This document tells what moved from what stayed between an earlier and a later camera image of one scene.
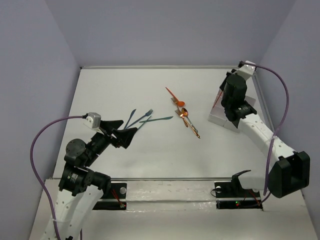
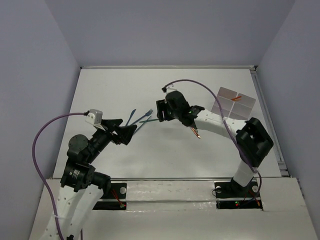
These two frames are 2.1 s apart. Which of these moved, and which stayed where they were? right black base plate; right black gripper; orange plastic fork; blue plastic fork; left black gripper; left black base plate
Moved: orange plastic fork; right black gripper
Stayed: blue plastic fork; right black base plate; left black base plate; left black gripper
